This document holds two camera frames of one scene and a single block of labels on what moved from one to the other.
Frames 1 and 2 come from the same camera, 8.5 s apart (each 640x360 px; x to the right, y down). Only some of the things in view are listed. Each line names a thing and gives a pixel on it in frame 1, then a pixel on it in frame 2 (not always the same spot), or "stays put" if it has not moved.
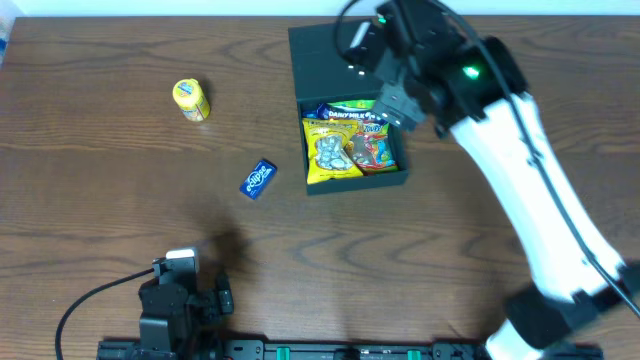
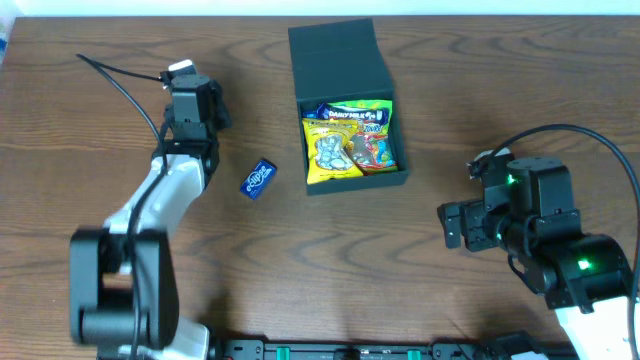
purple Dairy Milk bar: (322, 111) stays put
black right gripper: (392, 107) → (460, 223)
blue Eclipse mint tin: (258, 179) stays put
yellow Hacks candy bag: (326, 152) stays put
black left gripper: (208, 301) → (220, 107)
